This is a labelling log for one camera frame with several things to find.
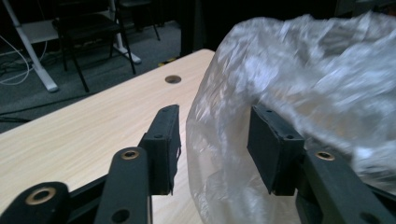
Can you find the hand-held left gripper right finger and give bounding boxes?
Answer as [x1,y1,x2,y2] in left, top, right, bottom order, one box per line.
[247,105,305,197]

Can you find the striped black stand base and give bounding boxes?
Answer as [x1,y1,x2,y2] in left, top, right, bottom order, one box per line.
[157,56,177,67]

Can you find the black floor cable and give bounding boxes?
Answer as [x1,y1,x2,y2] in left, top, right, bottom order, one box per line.
[0,91,97,124]

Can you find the clear plastic bag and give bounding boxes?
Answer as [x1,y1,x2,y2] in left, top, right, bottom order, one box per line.
[185,10,396,224]

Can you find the black folding chair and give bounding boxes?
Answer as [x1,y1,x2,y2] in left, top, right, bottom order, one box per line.
[50,0,163,93]

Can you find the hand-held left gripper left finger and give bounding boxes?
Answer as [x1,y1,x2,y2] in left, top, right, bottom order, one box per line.
[137,104,182,197]

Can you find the white desk frame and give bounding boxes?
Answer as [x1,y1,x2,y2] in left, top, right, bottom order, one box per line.
[1,0,143,93]

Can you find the white floor cables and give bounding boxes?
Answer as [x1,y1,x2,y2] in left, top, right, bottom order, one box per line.
[0,33,49,87]

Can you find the black stand column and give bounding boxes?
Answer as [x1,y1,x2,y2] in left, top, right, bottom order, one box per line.
[179,0,205,58]

